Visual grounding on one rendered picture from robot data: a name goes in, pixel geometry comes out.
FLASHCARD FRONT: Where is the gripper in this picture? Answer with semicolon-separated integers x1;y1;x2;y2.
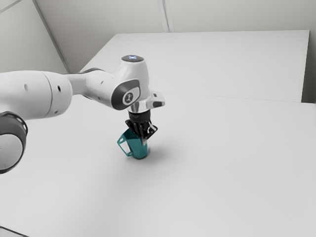
124;110;158;147

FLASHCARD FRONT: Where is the teal faceted mug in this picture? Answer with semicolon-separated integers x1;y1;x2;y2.
117;128;150;159

